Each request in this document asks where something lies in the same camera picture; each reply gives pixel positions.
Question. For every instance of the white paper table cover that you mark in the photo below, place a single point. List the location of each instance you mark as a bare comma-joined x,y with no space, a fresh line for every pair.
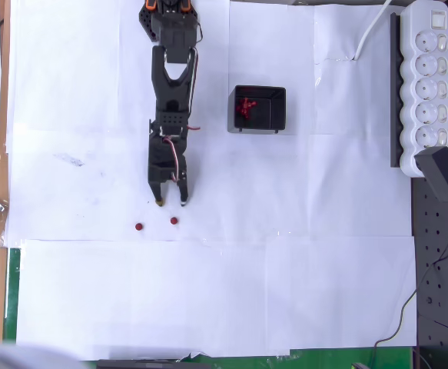
208,288

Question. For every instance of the grey blurred object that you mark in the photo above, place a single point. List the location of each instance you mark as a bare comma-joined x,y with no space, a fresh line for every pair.
16,357

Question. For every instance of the green cutting mat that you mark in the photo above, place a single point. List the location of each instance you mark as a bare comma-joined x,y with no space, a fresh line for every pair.
12,300

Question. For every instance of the black open box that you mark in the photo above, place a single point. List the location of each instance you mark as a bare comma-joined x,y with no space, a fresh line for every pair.
266,115

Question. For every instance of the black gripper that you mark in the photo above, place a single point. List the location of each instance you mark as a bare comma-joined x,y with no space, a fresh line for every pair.
161,173

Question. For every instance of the white power strip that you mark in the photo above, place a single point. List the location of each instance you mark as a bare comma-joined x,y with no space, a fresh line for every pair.
425,100

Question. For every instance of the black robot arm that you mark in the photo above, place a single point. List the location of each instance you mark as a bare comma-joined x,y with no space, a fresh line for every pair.
171,96

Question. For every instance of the black pegboard panel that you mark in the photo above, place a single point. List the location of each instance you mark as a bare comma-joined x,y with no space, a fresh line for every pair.
446,292

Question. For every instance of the flat black device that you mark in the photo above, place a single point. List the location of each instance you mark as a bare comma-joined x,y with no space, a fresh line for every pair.
139,364

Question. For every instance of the black power adapter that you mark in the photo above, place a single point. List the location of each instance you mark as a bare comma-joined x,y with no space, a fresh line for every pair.
439,173

